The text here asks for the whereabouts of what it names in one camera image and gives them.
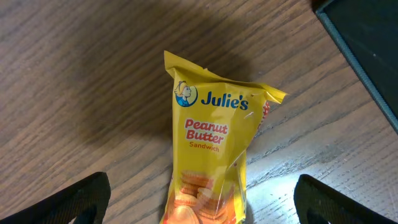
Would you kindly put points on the yellow peanut butter sandwich packet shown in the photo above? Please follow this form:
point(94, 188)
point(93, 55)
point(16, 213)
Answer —
point(214, 121)

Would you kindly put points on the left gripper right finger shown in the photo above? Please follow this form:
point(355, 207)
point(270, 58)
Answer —
point(316, 202)

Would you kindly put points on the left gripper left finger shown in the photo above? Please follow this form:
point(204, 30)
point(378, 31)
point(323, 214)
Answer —
point(83, 202)

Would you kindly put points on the black gift box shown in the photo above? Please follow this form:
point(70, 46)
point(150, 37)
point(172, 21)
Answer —
point(365, 31)

